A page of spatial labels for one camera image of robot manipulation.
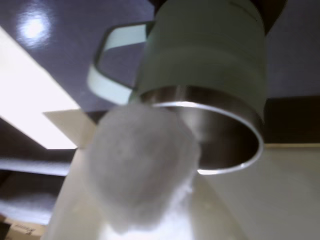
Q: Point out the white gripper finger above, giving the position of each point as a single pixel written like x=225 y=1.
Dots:
x=75 y=195

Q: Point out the white gauze roll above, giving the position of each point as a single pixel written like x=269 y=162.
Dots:
x=140 y=162

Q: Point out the brown cardboard box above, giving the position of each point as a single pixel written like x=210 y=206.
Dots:
x=20 y=228

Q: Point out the black table mat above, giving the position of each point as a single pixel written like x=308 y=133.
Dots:
x=75 y=37

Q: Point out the pale green steel mug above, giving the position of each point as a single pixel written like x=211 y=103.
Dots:
x=200 y=62

